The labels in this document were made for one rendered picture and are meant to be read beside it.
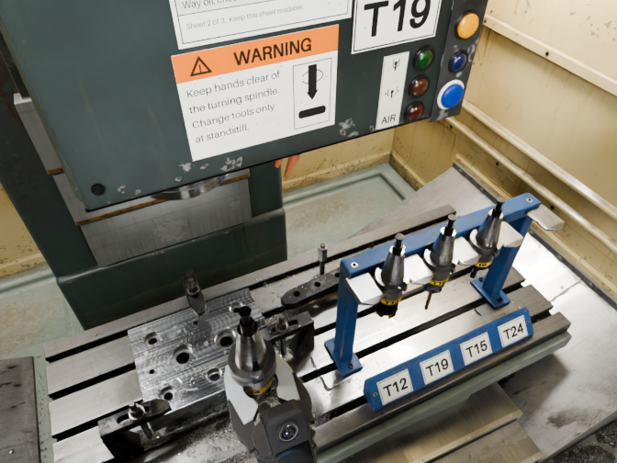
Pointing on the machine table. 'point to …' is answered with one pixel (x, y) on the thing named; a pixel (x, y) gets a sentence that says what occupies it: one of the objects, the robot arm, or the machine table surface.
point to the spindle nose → (190, 189)
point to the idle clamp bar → (318, 287)
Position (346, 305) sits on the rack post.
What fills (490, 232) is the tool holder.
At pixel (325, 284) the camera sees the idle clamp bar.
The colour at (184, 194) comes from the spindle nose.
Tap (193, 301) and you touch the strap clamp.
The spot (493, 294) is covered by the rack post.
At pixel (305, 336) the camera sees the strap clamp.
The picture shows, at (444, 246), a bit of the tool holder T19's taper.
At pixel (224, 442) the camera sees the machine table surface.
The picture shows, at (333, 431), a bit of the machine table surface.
